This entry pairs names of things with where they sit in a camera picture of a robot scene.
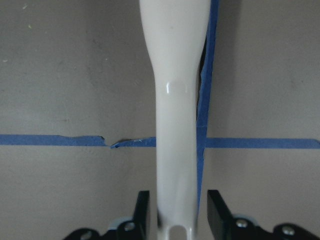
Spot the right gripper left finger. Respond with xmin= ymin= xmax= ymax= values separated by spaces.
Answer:
xmin=132 ymin=190 xmax=150 ymax=240

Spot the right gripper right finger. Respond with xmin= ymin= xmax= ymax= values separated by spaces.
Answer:
xmin=207 ymin=190 xmax=234 ymax=240

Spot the cream hand brush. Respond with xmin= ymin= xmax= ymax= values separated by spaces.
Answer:
xmin=139 ymin=0 xmax=211 ymax=240

